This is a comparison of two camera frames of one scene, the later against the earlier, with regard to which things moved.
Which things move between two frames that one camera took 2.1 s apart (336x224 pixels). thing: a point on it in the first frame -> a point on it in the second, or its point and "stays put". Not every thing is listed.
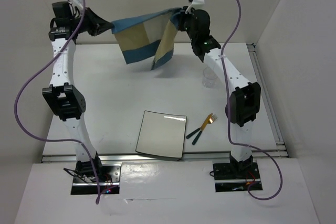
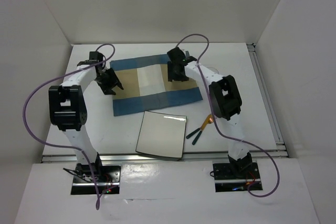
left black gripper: x=97 y=25 -> x=113 y=81
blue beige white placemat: x=148 y=35 -> x=146 y=86
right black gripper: x=182 y=16 -> x=171 y=74
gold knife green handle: x=204 y=124 stays put
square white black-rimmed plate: x=162 y=134 stays put
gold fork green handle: x=213 y=117 stays put
